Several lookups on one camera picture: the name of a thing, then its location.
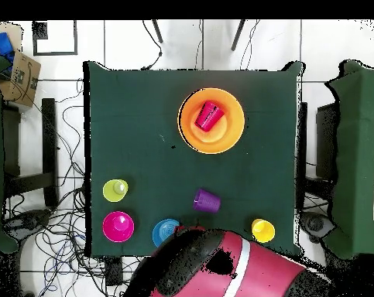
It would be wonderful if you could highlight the black floor device with knob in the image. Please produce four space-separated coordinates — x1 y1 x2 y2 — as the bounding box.
5 209 53 236

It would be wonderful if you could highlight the dark grey floor device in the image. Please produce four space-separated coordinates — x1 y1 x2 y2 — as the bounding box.
300 211 336 239

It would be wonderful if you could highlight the orange yellow cup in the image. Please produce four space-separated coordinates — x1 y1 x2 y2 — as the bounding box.
251 218 276 244

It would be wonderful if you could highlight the black power strip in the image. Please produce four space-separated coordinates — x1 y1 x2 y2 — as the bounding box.
105 256 123 287

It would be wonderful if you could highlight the black tripod leg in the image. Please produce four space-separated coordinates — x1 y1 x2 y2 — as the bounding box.
151 19 164 44
230 19 246 52

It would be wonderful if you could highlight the pale yellow translucent cup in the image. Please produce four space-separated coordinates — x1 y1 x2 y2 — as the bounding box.
102 178 129 203

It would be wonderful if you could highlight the blue bag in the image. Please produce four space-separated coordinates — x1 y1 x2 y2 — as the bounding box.
0 32 16 73

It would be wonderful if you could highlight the red cup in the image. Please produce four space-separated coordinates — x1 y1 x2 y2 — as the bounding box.
194 100 225 133

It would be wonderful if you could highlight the large orange bowl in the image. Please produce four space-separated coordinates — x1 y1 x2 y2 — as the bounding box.
177 87 246 155

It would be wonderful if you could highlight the black square floor frame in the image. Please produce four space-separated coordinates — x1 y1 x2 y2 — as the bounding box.
31 19 79 57

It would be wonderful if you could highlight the small red bowl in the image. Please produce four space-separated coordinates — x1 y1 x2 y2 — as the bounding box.
101 210 136 244

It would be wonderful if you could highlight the cardboard box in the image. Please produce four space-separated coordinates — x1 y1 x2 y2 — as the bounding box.
0 49 43 108

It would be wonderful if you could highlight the black cable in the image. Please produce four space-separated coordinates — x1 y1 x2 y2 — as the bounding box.
141 19 163 71

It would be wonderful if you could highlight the black metal stand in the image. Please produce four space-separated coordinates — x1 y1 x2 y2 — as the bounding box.
2 97 59 209

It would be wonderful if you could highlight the small blue bowl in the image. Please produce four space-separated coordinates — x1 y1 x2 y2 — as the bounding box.
151 218 181 248

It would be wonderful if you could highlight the dark green tablecloth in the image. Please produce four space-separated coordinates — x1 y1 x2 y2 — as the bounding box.
82 60 306 258

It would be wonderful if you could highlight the flat cardboard sheet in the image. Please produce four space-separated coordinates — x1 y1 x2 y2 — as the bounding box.
0 20 24 52

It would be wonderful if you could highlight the tangle of floor cables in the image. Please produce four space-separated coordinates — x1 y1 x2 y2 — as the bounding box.
2 78 144 297

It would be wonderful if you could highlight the purple cup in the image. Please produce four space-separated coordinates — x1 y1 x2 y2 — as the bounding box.
192 188 222 214

